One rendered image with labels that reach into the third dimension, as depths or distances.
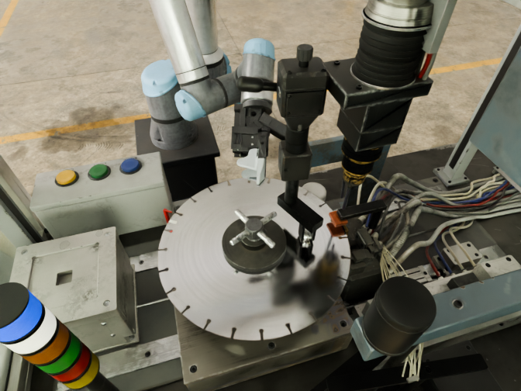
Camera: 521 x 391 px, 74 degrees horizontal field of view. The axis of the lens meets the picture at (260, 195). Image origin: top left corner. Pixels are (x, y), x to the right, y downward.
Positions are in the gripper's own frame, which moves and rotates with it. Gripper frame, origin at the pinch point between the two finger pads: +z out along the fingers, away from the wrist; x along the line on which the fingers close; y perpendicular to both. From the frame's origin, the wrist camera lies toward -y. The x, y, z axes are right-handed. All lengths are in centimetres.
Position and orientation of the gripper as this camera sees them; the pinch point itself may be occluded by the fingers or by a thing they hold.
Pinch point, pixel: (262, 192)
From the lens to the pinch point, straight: 77.2
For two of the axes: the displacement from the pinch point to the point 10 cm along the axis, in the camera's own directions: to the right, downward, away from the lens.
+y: -10.0, -0.4, 0.3
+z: -0.4, 9.9, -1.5
